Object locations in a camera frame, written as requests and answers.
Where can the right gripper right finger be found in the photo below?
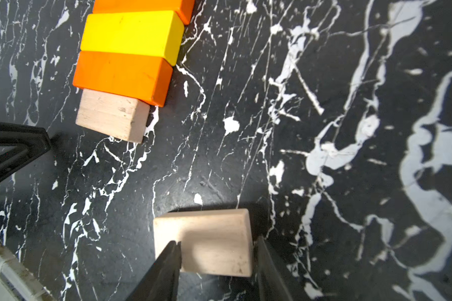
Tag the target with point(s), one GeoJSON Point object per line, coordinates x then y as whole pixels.
{"type": "Point", "coordinates": [271, 273]}

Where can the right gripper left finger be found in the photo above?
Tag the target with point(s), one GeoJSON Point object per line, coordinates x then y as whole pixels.
{"type": "Point", "coordinates": [161, 280]}

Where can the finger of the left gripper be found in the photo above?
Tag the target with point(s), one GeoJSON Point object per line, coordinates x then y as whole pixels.
{"type": "Point", "coordinates": [23, 145]}

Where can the natural wood block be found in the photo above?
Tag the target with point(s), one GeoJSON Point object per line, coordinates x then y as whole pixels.
{"type": "Point", "coordinates": [212, 242]}
{"type": "Point", "coordinates": [121, 117]}

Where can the orange rectangular block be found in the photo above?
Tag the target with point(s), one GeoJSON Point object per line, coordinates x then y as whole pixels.
{"type": "Point", "coordinates": [183, 8]}
{"type": "Point", "coordinates": [146, 78]}

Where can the yellow rectangular block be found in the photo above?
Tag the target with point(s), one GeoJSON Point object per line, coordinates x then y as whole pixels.
{"type": "Point", "coordinates": [155, 33]}

